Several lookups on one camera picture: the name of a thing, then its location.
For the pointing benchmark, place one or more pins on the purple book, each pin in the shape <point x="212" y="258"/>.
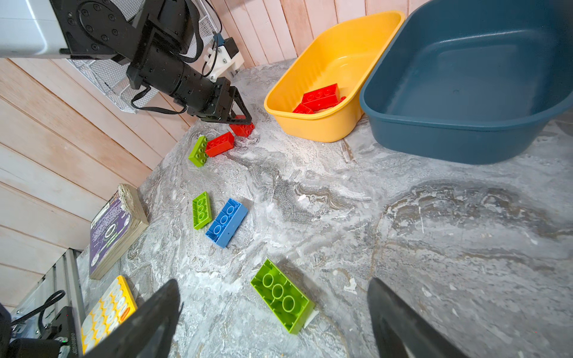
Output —
<point x="114" y="229"/>

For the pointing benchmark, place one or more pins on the green lego brick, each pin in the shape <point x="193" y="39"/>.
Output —
<point x="201" y="210"/>
<point x="286" y="301"/>

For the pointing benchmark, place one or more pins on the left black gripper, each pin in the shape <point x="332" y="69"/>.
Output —
<point x="212" y="102"/>

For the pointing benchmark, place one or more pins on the white wire mesh shelf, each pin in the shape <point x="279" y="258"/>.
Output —
<point x="110" y="78"/>

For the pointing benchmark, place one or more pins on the red lego brick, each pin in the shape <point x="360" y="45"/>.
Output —
<point x="304" y="109"/>
<point x="322" y="99"/>
<point x="220" y="145"/>
<point x="240" y="127"/>

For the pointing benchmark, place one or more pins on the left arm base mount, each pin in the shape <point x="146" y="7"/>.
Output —
<point x="56" y="339"/>

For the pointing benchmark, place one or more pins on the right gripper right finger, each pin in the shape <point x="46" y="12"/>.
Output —
<point x="399" y="330"/>

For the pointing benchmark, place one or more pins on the aluminium front rail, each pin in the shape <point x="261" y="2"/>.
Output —
<point x="61" y="276"/>

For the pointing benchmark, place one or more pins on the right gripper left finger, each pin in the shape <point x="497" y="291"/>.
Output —
<point x="149" y="331"/>

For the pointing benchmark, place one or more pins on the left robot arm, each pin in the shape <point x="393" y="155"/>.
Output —
<point x="158" y="45"/>

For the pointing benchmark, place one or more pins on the green lego near left gripper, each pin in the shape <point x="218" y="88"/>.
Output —
<point x="198" y="155"/>

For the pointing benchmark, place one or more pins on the blue lego brick left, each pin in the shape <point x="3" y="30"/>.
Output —
<point x="226" y="223"/>

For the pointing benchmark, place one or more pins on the yellow calculator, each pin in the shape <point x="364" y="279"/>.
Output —
<point x="111" y="310"/>

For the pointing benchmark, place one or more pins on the teal plastic bin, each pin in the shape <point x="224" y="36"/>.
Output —
<point x="472" y="81"/>

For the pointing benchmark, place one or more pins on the yellow plastic bin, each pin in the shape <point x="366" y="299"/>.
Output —
<point x="343" y="55"/>

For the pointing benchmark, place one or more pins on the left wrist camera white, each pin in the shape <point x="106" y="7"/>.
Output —
<point x="224" y="61"/>

